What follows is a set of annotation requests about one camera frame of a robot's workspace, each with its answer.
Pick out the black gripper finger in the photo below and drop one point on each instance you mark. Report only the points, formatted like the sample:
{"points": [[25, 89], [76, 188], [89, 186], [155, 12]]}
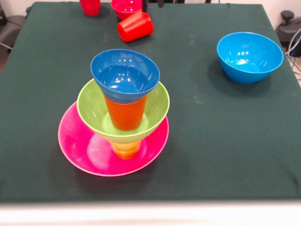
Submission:
{"points": [[144, 5], [161, 2]]}

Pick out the red cup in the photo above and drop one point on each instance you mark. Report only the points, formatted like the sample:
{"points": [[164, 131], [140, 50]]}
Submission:
{"points": [[135, 27], [90, 7]]}

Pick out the small dark blue bowl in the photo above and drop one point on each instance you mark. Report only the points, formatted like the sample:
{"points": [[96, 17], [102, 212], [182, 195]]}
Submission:
{"points": [[124, 70]]}

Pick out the light blue bowl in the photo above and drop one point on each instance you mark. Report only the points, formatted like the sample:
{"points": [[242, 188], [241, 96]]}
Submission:
{"points": [[249, 58]]}

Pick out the orange cup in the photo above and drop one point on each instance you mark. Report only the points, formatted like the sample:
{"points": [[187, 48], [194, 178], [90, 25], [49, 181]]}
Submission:
{"points": [[124, 115]]}

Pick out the green bowl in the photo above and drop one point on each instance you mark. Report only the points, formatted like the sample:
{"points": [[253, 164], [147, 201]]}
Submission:
{"points": [[91, 110]]}

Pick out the yellow cup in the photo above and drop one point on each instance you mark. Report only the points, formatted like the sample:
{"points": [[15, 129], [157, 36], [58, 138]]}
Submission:
{"points": [[127, 150]]}

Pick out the large pink bowl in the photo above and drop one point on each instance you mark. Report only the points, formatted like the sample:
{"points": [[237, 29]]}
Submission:
{"points": [[75, 146]]}

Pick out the small pink bowl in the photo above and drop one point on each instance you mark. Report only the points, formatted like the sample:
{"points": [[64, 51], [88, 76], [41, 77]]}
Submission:
{"points": [[124, 9]]}

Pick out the black chair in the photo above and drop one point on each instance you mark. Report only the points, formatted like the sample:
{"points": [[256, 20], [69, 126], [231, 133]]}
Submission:
{"points": [[11, 28], [288, 26]]}

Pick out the dark green table cloth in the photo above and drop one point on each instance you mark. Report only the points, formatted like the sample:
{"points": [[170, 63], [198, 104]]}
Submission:
{"points": [[211, 164]]}

